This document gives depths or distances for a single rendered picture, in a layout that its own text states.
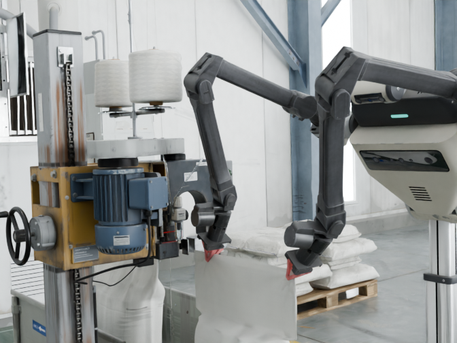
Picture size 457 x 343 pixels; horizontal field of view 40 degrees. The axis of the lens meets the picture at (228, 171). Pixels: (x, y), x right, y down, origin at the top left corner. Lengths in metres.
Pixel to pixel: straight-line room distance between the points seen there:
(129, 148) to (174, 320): 1.29
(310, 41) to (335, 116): 6.50
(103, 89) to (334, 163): 0.90
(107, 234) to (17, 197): 3.00
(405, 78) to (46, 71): 1.07
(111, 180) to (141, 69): 0.35
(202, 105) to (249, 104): 5.81
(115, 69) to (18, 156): 2.74
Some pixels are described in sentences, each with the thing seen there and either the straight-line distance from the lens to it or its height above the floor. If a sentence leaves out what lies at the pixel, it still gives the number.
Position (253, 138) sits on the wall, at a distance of 7.72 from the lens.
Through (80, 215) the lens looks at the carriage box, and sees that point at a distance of 2.02.
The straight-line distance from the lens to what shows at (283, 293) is 1.90.
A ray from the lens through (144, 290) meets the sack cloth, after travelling 2.44.
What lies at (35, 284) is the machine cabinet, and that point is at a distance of 4.96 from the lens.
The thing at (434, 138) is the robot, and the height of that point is 1.39.
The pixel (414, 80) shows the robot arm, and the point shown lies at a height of 1.54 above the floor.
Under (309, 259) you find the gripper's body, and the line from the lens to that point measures 1.78.
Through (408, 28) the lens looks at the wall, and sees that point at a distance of 10.19.
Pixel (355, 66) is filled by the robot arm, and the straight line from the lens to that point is 1.48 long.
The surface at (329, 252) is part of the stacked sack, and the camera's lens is 5.28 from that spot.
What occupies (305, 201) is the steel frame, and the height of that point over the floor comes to 0.58.
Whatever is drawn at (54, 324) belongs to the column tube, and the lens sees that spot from 2.14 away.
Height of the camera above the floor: 1.41
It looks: 3 degrees down
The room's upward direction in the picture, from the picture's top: 2 degrees counter-clockwise
